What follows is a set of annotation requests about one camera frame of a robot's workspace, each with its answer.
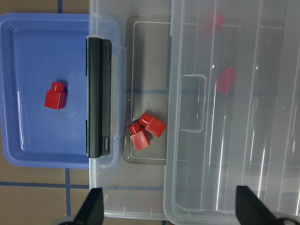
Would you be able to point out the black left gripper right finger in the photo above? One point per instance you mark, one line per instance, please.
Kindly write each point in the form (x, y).
(249, 210)

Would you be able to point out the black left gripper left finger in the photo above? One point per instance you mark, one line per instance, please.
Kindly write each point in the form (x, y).
(91, 211)

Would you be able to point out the clear plastic box lid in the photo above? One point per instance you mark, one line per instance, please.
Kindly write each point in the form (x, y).
(249, 137)

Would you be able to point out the clear plastic storage box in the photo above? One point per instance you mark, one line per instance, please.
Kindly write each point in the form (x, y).
(139, 30)

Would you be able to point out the red block in box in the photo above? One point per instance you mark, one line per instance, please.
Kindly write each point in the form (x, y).
(213, 23)
(152, 124)
(225, 80)
(139, 138)

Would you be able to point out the red block in tray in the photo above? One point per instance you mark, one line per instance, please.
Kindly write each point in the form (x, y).
(56, 96)

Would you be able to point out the blue plastic tray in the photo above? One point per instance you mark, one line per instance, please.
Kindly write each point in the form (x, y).
(36, 50)

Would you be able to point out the black box latch handle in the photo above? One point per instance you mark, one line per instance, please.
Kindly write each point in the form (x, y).
(99, 74)

